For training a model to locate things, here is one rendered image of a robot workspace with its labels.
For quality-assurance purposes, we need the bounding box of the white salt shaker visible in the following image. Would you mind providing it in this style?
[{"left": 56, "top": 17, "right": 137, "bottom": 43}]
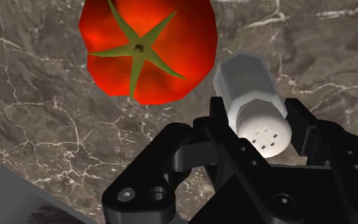
[{"left": 212, "top": 53, "right": 293, "bottom": 158}]

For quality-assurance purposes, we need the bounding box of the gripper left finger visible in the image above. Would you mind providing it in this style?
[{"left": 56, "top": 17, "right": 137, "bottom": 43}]
[{"left": 101, "top": 96, "right": 271, "bottom": 224}]

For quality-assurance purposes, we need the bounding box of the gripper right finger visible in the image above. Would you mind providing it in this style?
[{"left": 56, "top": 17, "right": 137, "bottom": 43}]
[{"left": 285, "top": 97, "right": 358, "bottom": 224}]

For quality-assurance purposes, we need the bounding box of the red tomato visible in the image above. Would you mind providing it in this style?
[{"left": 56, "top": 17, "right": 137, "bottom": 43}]
[{"left": 78, "top": 0, "right": 219, "bottom": 106}]

